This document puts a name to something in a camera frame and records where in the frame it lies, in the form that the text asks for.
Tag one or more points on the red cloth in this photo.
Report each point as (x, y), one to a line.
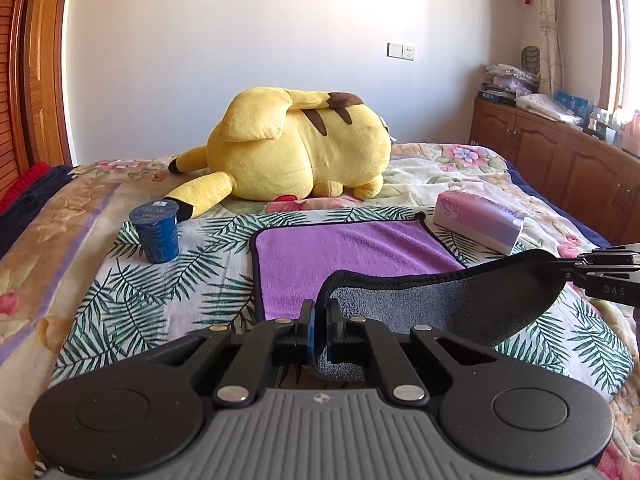
(22, 185)

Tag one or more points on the wooden cabinet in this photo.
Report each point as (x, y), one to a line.
(550, 160)

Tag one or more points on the dark blue bed sheet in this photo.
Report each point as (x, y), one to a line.
(560, 205)

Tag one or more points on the folded white cloth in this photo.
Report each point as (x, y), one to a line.
(547, 106)

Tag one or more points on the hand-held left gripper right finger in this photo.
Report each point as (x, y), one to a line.
(332, 332)

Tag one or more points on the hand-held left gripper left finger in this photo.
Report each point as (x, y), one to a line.
(310, 332)

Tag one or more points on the blue boxes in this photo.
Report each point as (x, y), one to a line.
(572, 102)

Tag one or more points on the dark blue cloth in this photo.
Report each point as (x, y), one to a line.
(30, 215)

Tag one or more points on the yellow plush toy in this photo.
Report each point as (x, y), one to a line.
(300, 155)

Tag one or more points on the wooden window frame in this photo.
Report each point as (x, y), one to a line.
(612, 35)

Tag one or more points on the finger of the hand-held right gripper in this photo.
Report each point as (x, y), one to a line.
(610, 285)
(615, 256)

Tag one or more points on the white wall socket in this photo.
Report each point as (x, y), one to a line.
(400, 51)

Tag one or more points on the stack of books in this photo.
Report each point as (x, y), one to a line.
(505, 82)

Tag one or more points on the purple and grey towel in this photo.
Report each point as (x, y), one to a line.
(340, 255)

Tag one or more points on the green hand fan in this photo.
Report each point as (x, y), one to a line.
(530, 60)

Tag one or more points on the purple tissue pack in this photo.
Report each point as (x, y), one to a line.
(480, 222)

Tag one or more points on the patterned curtain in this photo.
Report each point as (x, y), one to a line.
(547, 25)

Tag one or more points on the blue cup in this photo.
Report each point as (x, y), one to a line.
(156, 235)

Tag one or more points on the leaf print white cloth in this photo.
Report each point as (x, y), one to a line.
(165, 290)

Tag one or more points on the wooden wardrobe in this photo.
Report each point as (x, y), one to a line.
(35, 75)

